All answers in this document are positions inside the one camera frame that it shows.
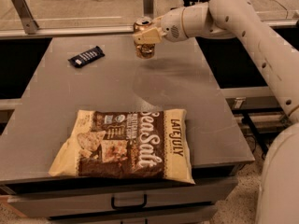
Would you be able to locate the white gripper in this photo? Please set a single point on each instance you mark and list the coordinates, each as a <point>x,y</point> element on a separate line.
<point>172,28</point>

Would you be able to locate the orange soda can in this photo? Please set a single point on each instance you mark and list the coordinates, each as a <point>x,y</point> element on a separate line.
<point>144,51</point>

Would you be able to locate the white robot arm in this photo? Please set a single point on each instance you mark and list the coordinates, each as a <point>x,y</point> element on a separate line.
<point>276,64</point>

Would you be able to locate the brown chip bag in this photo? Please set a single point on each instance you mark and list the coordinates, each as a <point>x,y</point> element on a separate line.
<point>127,145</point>

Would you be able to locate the dark blue snack bar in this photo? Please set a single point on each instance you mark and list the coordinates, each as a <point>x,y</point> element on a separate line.
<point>86,57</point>

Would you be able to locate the black table leg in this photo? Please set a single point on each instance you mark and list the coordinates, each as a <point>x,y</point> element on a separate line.
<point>247,120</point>

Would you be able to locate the grey lower drawer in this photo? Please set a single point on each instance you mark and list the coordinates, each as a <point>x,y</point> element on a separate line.
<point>182,215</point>

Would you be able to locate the grey drawer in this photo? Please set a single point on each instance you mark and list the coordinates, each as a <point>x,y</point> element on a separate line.
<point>97,200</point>
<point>182,215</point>

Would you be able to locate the grey upper drawer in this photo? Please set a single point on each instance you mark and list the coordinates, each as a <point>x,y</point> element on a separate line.
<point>97,200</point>

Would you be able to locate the middle metal railing bracket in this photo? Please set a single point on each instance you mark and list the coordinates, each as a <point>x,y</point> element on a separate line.
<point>148,8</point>

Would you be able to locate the metal railing bracket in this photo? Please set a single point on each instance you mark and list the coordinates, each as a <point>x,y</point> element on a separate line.
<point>28,22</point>
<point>148,8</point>

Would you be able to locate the left metal railing bracket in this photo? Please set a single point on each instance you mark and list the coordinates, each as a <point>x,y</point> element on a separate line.
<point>28,22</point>

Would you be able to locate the black drawer handle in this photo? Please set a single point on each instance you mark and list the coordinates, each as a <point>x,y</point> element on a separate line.
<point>129,202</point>

